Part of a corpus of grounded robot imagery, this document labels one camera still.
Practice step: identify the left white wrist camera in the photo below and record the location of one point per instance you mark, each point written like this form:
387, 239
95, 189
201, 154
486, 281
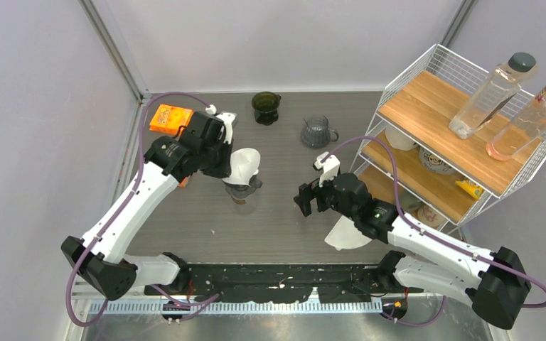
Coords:
228, 119

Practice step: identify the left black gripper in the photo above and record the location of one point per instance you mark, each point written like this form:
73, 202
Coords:
224, 170

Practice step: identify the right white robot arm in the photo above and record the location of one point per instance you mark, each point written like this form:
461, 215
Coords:
492, 283

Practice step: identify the orange razor box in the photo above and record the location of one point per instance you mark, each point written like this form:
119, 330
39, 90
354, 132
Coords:
184, 182

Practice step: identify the white paper coffee filter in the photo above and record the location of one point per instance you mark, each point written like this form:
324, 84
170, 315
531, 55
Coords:
244, 165

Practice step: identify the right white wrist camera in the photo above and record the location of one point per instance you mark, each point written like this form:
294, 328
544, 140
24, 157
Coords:
328, 165

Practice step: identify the grey glass pitcher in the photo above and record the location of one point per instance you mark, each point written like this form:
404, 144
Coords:
317, 132

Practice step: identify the grey glass dripper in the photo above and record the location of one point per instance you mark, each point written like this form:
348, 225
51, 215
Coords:
241, 192

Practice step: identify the yellow snack packet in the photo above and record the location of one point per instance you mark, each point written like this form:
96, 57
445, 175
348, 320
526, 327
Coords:
471, 188

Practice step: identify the pink liquid bottle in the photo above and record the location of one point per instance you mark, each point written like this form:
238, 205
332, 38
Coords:
523, 128

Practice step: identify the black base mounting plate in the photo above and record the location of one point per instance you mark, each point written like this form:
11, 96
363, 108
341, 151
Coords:
284, 283

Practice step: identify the patterned ceramic bowl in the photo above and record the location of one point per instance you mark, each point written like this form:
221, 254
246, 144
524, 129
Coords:
433, 163

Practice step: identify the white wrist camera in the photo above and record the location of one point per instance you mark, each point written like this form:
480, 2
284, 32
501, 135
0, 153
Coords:
228, 119
328, 165

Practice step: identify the clear bottle grey cap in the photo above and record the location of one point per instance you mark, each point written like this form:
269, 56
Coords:
500, 86

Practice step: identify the dark green glass dripper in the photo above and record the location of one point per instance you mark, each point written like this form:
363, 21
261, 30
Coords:
265, 105

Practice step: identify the orange box upper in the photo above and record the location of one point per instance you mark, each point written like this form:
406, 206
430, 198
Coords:
170, 120

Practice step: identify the white wire wooden shelf rack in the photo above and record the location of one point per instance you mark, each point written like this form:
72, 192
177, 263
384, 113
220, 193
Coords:
420, 102

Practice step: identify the grey green cylinder lower shelf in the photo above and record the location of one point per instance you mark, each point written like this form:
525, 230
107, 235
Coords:
410, 204

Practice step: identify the glass carafe with leather collar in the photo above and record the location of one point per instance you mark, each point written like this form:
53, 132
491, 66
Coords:
245, 206

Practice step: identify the white ceramic cup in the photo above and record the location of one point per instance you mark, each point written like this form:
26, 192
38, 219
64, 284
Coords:
398, 140

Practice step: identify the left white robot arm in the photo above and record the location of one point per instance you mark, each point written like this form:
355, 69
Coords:
100, 255

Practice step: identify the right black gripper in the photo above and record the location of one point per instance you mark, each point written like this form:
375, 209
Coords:
308, 192

